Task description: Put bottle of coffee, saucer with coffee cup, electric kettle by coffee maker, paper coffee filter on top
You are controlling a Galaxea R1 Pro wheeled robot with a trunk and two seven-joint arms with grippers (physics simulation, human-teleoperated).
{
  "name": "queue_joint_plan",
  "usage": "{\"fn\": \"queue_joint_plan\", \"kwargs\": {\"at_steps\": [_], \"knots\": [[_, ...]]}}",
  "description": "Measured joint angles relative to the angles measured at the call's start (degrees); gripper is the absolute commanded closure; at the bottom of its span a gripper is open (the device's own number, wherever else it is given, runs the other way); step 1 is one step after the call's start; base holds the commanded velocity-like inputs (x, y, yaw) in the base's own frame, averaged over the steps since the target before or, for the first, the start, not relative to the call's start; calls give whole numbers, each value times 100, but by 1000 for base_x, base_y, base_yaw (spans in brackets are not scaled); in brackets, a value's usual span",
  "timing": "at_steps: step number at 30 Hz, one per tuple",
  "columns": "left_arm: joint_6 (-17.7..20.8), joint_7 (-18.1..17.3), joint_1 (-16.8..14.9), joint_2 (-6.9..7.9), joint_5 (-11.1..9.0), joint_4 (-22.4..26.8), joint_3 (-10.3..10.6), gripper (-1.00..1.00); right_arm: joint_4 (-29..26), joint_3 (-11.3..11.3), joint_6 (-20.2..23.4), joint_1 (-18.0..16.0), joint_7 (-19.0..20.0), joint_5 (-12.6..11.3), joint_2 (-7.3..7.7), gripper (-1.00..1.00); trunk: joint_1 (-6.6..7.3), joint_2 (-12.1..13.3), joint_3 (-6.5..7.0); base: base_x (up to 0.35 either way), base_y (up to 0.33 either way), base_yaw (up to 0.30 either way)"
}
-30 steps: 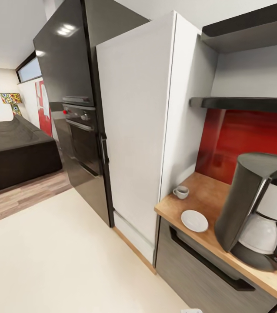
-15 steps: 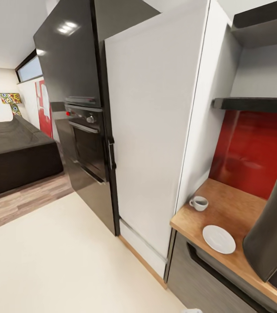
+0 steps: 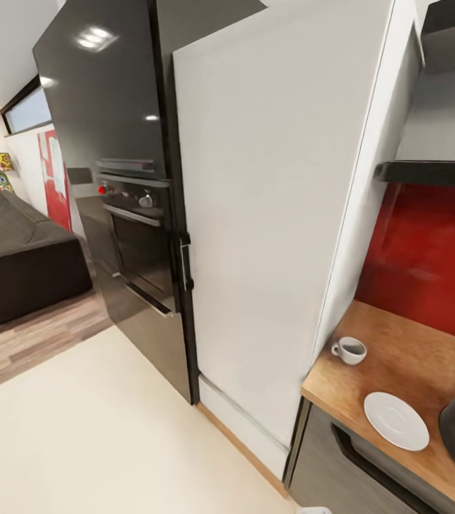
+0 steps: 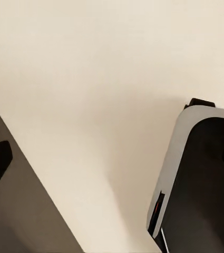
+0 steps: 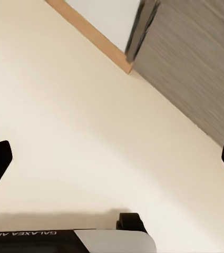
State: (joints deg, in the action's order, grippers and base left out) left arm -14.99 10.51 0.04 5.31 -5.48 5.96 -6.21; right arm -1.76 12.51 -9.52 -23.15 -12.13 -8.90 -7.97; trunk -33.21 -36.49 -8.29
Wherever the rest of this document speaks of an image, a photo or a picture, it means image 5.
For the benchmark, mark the cabinet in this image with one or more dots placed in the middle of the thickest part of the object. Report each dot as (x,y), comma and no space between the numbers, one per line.
(147,16)

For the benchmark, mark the dishwasher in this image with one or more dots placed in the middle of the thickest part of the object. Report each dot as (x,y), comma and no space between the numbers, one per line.
(182,57)

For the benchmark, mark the fridge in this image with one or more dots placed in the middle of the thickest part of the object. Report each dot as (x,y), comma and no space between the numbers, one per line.
(115,19)

